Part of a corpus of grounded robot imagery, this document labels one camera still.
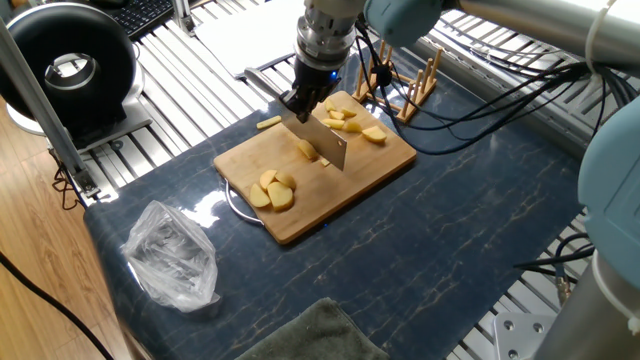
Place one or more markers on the wooden cutting board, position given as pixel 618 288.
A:
pixel 365 170

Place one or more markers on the small cut potato piece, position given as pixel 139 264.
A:
pixel 269 122
pixel 334 123
pixel 348 113
pixel 352 127
pixel 336 115

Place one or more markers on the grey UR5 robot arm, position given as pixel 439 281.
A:
pixel 525 25

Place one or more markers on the black keyboard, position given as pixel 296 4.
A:
pixel 142 15

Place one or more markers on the perforated aluminium plate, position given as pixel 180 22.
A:
pixel 520 335

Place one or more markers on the dark blue marbled mat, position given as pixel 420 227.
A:
pixel 425 225

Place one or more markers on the slanted aluminium post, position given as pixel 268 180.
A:
pixel 40 105

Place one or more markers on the thin potato slice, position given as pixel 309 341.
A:
pixel 325 161

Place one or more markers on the steel cleaver knife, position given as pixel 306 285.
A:
pixel 325 142

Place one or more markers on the grey-green towel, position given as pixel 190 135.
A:
pixel 320 335

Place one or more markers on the short aluminium post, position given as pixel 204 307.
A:
pixel 182 15

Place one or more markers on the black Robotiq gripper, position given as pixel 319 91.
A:
pixel 315 80

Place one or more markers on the clear plastic bag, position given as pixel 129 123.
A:
pixel 170 255

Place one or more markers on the white paper pad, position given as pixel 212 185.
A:
pixel 240 35

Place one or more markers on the wooden peg rack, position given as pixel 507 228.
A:
pixel 406 114

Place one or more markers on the potato half with skin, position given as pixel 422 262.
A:
pixel 307 149

